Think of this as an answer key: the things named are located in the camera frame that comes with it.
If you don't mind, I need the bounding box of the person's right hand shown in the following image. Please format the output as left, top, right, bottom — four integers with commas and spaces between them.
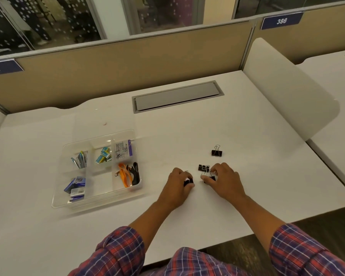
204, 163, 247, 202

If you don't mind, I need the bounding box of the person's left hand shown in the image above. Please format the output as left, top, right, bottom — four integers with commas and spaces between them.
158, 167, 196, 211

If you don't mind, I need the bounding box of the person's right forearm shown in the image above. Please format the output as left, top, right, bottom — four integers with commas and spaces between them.
232, 194, 294, 252

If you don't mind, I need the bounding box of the person's left forearm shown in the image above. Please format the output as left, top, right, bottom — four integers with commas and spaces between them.
128, 198, 181, 257

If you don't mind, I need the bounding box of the black plastic staple remover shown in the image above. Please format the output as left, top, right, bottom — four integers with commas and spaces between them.
126, 162, 140, 186

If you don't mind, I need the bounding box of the clear packet with white label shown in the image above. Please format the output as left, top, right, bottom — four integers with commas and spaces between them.
114, 140, 132, 161

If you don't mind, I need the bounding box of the plaid red blue shirt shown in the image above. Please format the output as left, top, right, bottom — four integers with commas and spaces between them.
67, 223, 345, 276

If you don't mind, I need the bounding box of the clear plastic organizer tray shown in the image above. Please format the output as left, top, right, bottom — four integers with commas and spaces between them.
51, 129, 144, 209

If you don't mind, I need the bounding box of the bundle of silver staple strips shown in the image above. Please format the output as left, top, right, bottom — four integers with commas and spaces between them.
71, 151, 88, 169

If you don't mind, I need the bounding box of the white and blue box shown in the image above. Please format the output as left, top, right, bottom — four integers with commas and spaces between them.
67, 188, 85, 203

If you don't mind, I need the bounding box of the dark blue staple box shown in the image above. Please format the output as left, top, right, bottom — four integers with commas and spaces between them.
64, 176, 86, 194

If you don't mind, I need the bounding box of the white curved desk divider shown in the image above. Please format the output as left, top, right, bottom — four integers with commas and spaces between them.
243, 37, 340, 140

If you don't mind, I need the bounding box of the beige partition panel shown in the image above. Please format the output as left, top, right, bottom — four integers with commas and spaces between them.
249, 3, 345, 65
0, 20, 256, 113

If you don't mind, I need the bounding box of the neighbouring white desk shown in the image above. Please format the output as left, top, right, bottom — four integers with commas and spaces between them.
296, 49, 345, 198

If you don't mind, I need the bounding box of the blue number sign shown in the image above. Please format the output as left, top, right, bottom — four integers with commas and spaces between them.
260, 12, 304, 31
0, 59, 24, 77

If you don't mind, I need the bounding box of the orange lanyard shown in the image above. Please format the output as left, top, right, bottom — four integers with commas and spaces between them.
114, 163, 133, 188

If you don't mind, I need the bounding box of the grey desk cable flap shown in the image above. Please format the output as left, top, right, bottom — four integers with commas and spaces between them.
132, 80, 225, 114

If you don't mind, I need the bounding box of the glass wall with dotted film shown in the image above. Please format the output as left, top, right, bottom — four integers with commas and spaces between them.
0, 0, 345, 57

